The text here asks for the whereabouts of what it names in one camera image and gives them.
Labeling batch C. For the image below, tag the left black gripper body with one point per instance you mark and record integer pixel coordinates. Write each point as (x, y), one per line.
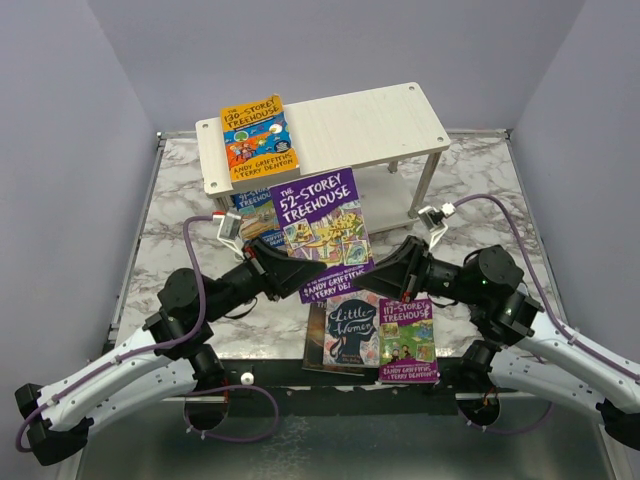
(240, 285)

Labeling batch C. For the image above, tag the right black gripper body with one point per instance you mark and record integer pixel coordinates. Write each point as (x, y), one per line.
(429, 275)

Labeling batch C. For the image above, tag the blue 91-Storey Treehouse book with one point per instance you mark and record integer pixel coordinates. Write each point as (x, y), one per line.
(259, 218)

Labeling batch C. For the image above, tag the orange 130-Storey Treehouse book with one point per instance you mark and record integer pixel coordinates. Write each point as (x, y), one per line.
(257, 141)

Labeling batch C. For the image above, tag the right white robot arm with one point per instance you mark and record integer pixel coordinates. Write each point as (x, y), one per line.
(520, 347)

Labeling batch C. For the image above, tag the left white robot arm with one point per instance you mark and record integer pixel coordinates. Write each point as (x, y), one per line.
(169, 355)

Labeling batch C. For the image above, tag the purple 117-Storey Treehouse book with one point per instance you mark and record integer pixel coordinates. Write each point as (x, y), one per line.
(407, 347)

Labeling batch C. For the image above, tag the Little Women dark book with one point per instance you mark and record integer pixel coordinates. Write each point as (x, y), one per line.
(351, 337)

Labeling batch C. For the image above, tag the thin dark patterned book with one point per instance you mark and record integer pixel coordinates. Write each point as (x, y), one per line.
(314, 345)

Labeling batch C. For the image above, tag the white two-tier wooden shelf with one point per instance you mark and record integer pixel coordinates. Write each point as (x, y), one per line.
(390, 137)

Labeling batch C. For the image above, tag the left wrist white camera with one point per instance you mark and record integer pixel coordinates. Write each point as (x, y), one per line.
(229, 224)

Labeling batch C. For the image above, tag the wrist white camera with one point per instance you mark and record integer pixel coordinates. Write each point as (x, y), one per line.
(434, 220)
(229, 224)

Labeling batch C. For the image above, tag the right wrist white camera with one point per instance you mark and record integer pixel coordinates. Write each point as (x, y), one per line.
(434, 220)

